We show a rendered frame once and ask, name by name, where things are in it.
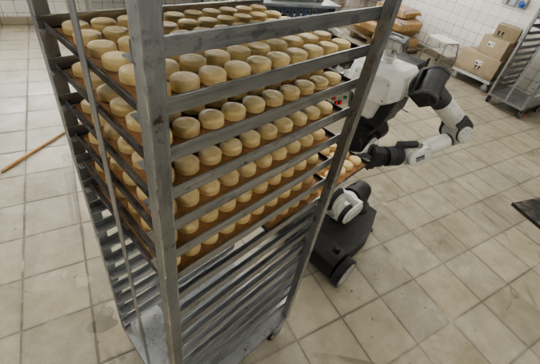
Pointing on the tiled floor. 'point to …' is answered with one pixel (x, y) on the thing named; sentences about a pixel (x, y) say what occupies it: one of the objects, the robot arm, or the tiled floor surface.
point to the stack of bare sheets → (529, 210)
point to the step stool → (443, 48)
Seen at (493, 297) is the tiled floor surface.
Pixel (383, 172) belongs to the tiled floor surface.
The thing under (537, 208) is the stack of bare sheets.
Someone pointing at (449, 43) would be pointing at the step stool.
